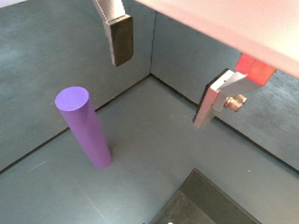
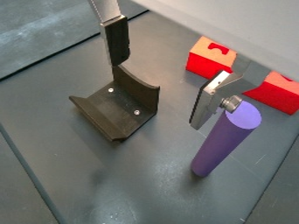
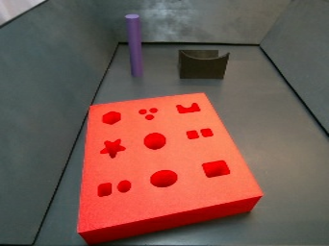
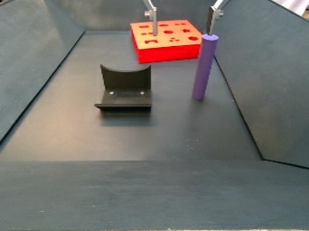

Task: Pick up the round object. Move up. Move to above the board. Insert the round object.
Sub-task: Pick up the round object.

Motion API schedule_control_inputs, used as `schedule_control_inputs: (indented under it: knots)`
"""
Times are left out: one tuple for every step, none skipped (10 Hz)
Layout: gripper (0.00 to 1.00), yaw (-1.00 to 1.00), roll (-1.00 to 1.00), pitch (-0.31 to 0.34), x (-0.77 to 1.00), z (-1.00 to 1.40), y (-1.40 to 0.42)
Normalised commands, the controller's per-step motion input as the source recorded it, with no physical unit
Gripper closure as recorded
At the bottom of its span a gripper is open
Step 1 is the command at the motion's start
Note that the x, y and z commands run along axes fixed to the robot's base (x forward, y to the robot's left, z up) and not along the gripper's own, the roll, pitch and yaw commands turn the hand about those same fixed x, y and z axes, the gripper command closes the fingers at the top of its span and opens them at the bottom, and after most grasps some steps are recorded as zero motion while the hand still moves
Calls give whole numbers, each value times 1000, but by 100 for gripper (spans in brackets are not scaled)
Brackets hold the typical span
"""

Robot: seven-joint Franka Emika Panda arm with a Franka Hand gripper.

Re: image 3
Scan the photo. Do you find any red shape-sorting board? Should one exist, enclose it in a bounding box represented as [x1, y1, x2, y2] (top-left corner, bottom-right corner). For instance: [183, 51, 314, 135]
[77, 93, 262, 244]

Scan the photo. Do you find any dark grey curved cradle block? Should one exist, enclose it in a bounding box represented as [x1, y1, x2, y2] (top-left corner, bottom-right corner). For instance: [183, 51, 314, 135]
[179, 50, 230, 79]

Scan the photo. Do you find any purple round cylinder peg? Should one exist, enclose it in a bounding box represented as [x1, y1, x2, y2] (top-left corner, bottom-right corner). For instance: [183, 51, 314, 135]
[124, 13, 143, 77]

